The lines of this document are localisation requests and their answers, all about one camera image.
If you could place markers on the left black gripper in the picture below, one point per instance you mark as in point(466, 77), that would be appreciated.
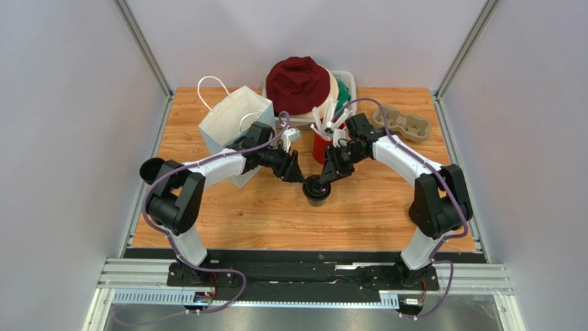
point(288, 163)

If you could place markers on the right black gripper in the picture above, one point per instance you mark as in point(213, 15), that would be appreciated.
point(335, 161)

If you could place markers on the black plastic cup lid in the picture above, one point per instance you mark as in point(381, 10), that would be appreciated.
point(312, 188)

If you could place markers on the white paper bag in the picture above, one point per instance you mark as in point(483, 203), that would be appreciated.
point(231, 117)

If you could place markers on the translucent dark plastic cup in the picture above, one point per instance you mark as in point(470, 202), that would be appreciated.
point(316, 201)

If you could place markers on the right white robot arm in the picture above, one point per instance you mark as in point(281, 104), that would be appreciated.
point(441, 207)

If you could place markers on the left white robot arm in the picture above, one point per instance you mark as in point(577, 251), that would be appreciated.
point(173, 201)

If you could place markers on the red cup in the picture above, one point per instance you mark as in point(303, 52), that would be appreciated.
point(319, 144)

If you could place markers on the green cloth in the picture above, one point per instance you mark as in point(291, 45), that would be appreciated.
point(344, 96)

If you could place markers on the maroon bucket hat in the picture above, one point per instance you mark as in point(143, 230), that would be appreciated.
point(296, 85)

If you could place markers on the bottom pulp cup carrier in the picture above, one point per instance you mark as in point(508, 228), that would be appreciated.
point(412, 127)

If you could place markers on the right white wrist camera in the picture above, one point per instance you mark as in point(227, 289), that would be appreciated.
point(339, 138)

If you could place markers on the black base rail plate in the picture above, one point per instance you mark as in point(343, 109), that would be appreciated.
point(292, 275)

